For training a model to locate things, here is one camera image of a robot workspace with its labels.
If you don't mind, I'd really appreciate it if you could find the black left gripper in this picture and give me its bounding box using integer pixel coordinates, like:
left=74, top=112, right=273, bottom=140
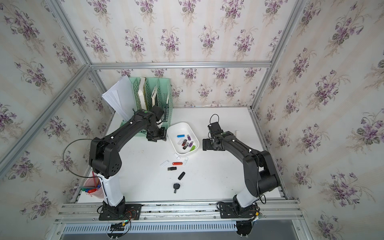
left=146, top=123, right=169, bottom=142

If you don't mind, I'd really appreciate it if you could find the white plastic storage box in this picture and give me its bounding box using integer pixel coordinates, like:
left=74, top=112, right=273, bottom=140
left=167, top=122, right=200, bottom=157

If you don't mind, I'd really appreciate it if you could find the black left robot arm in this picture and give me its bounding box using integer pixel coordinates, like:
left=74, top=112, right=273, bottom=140
left=89, top=106, right=167, bottom=208

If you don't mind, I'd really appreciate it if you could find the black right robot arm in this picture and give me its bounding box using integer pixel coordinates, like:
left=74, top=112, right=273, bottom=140
left=203, top=122, right=281, bottom=208

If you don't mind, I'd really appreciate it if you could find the beige notebook in organizer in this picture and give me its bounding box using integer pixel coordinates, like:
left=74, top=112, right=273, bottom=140
left=151, top=86, right=158, bottom=107

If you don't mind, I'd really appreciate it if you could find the green desk file organizer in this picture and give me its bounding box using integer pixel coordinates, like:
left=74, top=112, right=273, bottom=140
left=129, top=77, right=174, bottom=129

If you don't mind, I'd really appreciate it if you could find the white book in organizer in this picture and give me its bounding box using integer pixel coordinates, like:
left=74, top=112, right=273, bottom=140
left=138, top=77, right=147, bottom=110

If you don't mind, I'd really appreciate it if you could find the white paper stack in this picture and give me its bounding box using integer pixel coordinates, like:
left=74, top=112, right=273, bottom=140
left=102, top=76, right=137, bottom=121

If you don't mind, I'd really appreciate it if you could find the black car key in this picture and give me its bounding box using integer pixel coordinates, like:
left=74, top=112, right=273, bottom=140
left=173, top=183, right=181, bottom=194

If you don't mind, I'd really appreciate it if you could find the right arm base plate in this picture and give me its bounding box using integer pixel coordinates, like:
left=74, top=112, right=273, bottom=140
left=216, top=202, right=260, bottom=219

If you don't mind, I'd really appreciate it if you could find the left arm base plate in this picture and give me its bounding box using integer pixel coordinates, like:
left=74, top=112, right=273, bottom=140
left=98, top=202, right=143, bottom=221

